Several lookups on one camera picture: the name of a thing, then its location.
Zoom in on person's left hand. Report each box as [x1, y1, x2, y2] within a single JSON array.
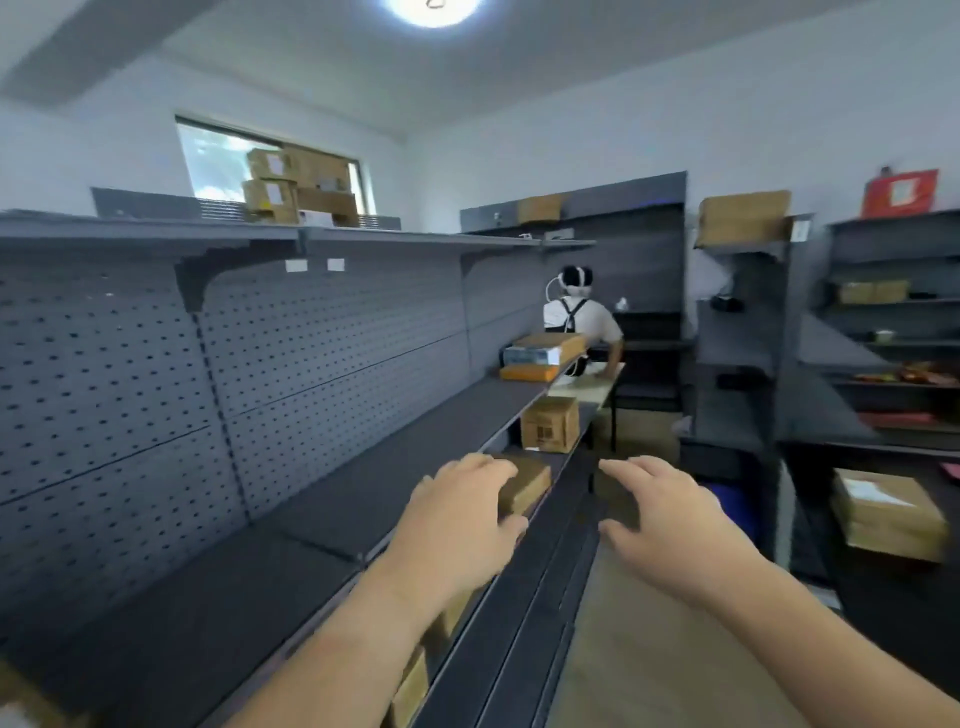
[[374, 452, 531, 625]]

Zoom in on person's right hand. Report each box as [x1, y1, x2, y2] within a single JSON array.
[[596, 454, 768, 610]]

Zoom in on printed brown carton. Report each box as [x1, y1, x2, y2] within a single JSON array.
[[521, 395, 581, 455]]

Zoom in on grey blue box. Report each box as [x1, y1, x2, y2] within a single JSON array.
[[502, 344, 564, 369]]

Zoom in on grey metal pegboard shelf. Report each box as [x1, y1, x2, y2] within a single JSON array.
[[0, 209, 624, 728]]

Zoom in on brown labelled parcel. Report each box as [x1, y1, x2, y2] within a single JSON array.
[[0, 659, 84, 728]]

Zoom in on person's left forearm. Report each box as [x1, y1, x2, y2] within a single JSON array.
[[224, 569, 481, 728]]

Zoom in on person's right forearm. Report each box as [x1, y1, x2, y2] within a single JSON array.
[[704, 558, 960, 728]]

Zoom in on red box white label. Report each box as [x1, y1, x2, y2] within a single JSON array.
[[862, 168, 940, 219]]

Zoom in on blue plastic crate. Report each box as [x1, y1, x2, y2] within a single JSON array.
[[704, 483, 759, 541]]

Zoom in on dull brown carton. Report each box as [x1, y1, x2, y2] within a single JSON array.
[[596, 408, 682, 466]]

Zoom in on small beige table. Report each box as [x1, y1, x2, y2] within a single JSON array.
[[547, 363, 626, 451]]

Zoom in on brown parcel red mark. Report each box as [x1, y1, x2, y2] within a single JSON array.
[[828, 468, 950, 564]]

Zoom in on white headset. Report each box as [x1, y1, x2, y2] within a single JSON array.
[[545, 266, 596, 298]]

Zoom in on wide brown cardboard carton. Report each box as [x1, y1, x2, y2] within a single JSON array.
[[697, 189, 794, 247]]

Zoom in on large cardboard carton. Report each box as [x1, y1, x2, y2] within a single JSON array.
[[288, 147, 352, 193], [296, 187, 360, 228]]

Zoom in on small labelled cardboard carton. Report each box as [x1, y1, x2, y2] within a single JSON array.
[[241, 178, 300, 225], [247, 148, 294, 181]]

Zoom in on cardboard boxes at window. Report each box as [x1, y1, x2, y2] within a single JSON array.
[[176, 113, 369, 219]]

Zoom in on round ceiling light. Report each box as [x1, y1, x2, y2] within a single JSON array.
[[386, 0, 485, 30]]

